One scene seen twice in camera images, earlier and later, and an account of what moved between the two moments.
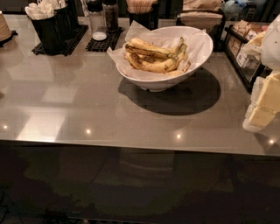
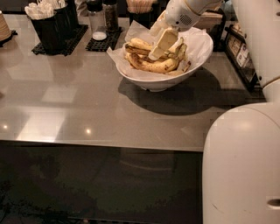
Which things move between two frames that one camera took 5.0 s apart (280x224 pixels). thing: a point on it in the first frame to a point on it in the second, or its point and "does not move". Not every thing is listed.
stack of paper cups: x=5 y=33 does not move
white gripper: x=271 y=48 to x=178 y=15
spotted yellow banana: x=137 y=45 does not move
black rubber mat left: x=79 y=33 does not move
